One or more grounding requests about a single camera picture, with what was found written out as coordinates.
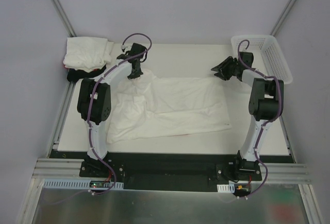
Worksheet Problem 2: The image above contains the white slotted cable duct left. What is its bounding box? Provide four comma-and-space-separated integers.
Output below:
43, 179, 124, 191

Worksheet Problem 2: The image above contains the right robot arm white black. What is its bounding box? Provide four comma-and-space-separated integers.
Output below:
211, 52, 284, 180

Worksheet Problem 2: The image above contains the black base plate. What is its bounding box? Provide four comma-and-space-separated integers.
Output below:
79, 152, 262, 192

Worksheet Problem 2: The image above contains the white t shirt red print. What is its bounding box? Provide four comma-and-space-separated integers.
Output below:
107, 70, 232, 144

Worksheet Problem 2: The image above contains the folded white t shirt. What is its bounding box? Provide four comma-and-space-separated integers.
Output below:
63, 37, 114, 73

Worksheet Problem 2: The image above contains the white slotted cable duct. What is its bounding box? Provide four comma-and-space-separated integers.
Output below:
217, 183, 251, 194
43, 179, 124, 191

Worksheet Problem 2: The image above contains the aluminium frame post right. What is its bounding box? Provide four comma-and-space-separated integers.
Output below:
270, 0, 298, 37

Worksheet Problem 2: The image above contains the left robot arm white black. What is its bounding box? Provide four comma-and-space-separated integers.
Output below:
77, 43, 149, 177

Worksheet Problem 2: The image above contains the aluminium frame post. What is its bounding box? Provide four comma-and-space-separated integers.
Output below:
50, 0, 76, 38
270, 0, 298, 37

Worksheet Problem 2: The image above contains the aluminium front rail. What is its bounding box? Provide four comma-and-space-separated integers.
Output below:
32, 159, 312, 184

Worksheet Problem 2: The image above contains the white plastic basket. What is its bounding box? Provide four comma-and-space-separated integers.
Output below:
230, 35, 293, 84

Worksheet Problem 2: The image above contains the aluminium side rail right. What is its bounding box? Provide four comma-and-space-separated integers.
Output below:
279, 117, 296, 163

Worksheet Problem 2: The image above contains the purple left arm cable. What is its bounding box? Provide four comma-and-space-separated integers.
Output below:
86, 32, 153, 183

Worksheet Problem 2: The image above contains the folded black t shirt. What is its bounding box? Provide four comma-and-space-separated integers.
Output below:
67, 66, 106, 83

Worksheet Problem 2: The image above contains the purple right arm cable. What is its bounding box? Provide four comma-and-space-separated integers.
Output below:
237, 39, 284, 195

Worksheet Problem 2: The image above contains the white slotted cable duct right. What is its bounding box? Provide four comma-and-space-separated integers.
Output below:
217, 183, 251, 194

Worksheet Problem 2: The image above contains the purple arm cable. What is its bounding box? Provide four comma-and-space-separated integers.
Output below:
86, 32, 153, 183
237, 39, 284, 195

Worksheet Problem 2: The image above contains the aluminium frame post left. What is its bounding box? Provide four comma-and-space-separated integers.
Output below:
50, 0, 76, 38

